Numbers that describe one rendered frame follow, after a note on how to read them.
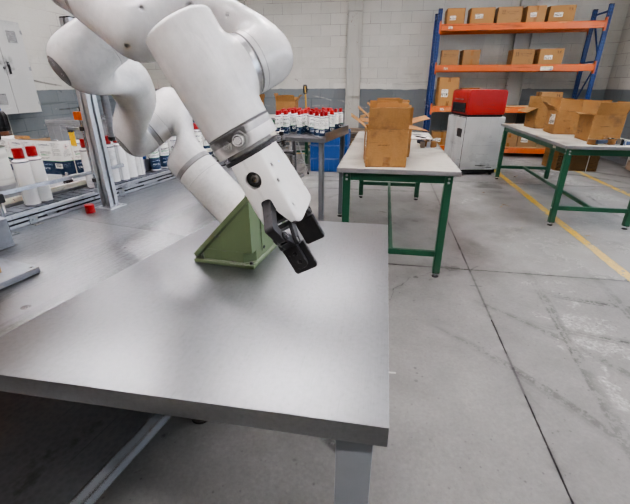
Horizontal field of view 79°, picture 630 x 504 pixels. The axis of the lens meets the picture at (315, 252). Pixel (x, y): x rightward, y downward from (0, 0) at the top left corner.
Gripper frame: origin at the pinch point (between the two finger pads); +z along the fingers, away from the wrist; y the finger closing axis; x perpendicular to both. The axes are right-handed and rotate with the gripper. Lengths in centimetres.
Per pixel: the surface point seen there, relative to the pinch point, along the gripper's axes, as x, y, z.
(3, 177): 128, 85, -49
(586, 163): -256, 616, 284
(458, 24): -175, 756, 7
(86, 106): 79, 88, -53
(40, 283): 76, 25, -11
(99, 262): 70, 38, -8
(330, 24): 26, 851, -114
